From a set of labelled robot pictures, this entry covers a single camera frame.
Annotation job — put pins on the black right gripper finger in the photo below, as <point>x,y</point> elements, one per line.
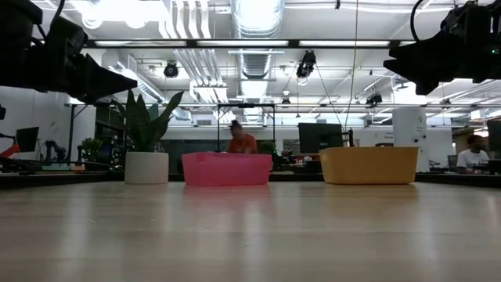
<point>427,87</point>
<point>419,62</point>

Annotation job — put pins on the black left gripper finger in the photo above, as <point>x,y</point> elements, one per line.
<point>94,96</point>
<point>105,76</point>

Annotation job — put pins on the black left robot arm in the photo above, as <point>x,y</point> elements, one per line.
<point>19,19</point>

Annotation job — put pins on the black background robot arm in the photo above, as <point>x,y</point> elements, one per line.
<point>55,150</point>

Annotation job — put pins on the yellow plastic bin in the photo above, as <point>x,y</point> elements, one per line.
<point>368,164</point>

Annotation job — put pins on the red plastic bin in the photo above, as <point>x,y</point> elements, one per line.
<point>226,168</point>

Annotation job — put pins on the small green potted plant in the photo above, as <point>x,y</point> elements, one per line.
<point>92,145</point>

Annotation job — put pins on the black ceiling spotlight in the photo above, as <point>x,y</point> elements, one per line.
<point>373,98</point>
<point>171,70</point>
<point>306,64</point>

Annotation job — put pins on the black monitor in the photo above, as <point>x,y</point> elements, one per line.
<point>495,135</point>
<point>320,137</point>
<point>27,139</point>

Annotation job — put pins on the person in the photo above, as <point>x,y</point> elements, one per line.
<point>473,156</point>
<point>242,143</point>

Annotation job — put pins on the long ceiling light fixture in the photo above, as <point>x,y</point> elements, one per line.
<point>242,43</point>

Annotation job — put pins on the black aluminium table frame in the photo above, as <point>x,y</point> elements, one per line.
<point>58,181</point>

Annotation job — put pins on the black background gantry frame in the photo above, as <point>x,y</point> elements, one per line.
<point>246,105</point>

